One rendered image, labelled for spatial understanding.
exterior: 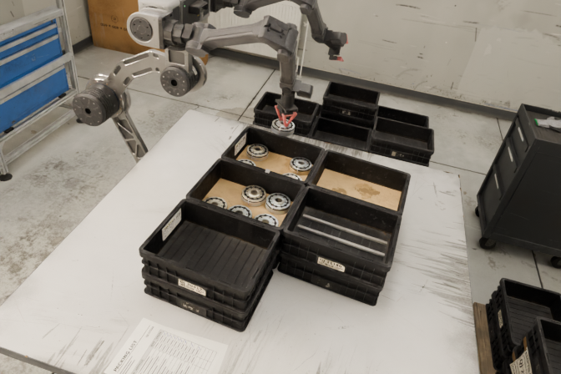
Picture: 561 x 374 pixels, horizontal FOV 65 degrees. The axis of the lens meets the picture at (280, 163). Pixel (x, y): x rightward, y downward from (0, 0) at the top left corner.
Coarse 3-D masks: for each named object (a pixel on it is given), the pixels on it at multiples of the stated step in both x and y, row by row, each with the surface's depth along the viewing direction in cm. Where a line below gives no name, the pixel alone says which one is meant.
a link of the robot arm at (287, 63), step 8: (288, 24) 141; (296, 40) 146; (280, 56) 142; (288, 56) 141; (280, 64) 158; (288, 64) 155; (280, 72) 165; (288, 72) 163; (296, 72) 177; (280, 80) 173; (288, 80) 171
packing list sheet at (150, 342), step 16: (144, 320) 150; (144, 336) 145; (160, 336) 145; (176, 336) 146; (192, 336) 147; (128, 352) 140; (144, 352) 141; (160, 352) 141; (176, 352) 142; (192, 352) 142; (208, 352) 143; (224, 352) 144; (112, 368) 135; (128, 368) 136; (144, 368) 136; (160, 368) 137; (176, 368) 138; (192, 368) 138; (208, 368) 139
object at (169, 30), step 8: (160, 16) 156; (168, 16) 159; (160, 24) 157; (168, 24) 158; (176, 24) 159; (160, 32) 158; (168, 32) 158; (176, 32) 158; (160, 40) 160; (168, 40) 160; (176, 40) 160; (160, 48) 162
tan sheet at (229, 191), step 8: (216, 184) 191; (224, 184) 192; (232, 184) 192; (240, 184) 193; (216, 192) 187; (224, 192) 188; (232, 192) 188; (240, 192) 189; (232, 200) 184; (240, 200) 185; (256, 208) 182; (264, 208) 182; (280, 216) 180; (280, 224) 176
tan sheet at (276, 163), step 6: (246, 150) 214; (240, 156) 210; (246, 156) 210; (270, 156) 213; (276, 156) 213; (282, 156) 214; (258, 162) 208; (264, 162) 208; (270, 162) 209; (276, 162) 209; (282, 162) 210; (288, 162) 210; (264, 168) 205; (270, 168) 205; (276, 168) 206; (282, 168) 206; (288, 168) 207; (306, 174) 204
